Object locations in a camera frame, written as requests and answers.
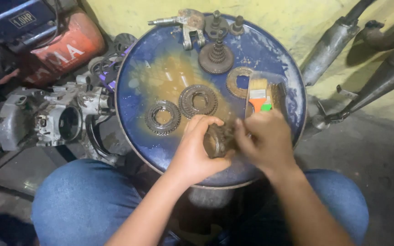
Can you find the clear plastic container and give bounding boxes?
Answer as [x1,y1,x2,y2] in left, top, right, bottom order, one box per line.
[244,71,290,120]

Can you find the blue steel drum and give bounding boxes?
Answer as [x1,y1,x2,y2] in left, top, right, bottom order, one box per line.
[114,13,308,210]

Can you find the brass-coloured gear ring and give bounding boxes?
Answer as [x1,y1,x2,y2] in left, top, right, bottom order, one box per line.
[226,67,254,100]

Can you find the orange-handled paint brush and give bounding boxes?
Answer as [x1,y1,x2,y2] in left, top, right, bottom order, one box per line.
[248,79,273,114]

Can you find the chrome exhaust muffler pipe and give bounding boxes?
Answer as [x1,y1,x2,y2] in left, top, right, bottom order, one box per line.
[311,38,394,130]

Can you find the rusty bent exhaust pipe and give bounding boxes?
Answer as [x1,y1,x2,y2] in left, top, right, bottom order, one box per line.
[356,14,394,52]

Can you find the wide toothed gear ring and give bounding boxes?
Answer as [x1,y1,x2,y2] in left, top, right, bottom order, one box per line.
[179,84,219,119]

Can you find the grey aluminium engine case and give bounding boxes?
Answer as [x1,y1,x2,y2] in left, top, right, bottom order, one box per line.
[0,76,116,152]

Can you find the grey exhaust muffler pipe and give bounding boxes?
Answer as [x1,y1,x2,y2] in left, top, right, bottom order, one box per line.
[300,0,377,87]

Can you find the rusty steel gear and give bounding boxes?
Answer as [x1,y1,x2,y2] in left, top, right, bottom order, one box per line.
[203,123,238,159]

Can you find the black cable bundle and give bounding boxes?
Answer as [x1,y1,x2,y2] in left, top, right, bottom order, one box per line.
[85,114,122,161]

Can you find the person's blue jeans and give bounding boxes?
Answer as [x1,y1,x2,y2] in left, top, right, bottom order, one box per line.
[31,159,369,246]

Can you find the small toothed gear ring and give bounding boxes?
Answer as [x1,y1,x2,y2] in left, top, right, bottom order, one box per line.
[144,100,182,136]

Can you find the dark round gear with shaft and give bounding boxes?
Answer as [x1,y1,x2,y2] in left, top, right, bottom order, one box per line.
[205,10,230,40]

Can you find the person's left hand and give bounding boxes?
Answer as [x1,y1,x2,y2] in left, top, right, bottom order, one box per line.
[166,114,236,185]

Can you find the person's right hand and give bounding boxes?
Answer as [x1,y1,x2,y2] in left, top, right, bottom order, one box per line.
[234,109,299,177]

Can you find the stepped cluster gear shaft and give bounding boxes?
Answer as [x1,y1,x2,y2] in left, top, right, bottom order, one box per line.
[198,30,234,75]

